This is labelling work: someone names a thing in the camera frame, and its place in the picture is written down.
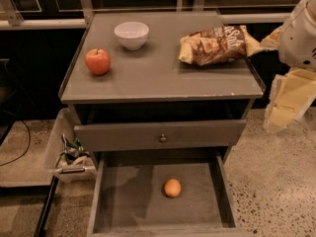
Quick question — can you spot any black cable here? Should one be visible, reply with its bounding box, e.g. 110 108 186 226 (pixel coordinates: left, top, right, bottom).
0 59 32 168

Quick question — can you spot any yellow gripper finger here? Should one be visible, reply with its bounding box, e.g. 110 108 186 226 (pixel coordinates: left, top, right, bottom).
261 27 281 50
264 68 316 132

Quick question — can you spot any metal railing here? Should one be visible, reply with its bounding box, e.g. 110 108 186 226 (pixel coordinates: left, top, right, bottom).
0 0 301 29

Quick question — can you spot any white bowl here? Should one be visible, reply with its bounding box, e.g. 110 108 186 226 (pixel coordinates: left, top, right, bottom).
115 22 149 50

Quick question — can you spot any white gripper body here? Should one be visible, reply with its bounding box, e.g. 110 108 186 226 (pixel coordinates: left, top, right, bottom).
278 0 316 69

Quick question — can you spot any brown chip bag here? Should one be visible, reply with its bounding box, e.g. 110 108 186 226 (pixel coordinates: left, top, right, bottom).
179 25 264 66

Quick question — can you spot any top drawer with knob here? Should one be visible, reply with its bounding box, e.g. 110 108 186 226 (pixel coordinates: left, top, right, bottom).
74 119 246 152

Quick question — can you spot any grey drawer cabinet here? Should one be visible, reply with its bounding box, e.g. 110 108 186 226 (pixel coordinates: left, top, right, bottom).
58 11 267 237

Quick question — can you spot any open middle drawer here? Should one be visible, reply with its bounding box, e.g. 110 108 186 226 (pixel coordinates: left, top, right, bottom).
87 149 253 237

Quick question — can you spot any red apple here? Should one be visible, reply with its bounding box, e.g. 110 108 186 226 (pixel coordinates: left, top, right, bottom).
85 48 111 75

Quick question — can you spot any orange fruit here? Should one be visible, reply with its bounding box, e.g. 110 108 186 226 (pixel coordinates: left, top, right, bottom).
164 179 182 198

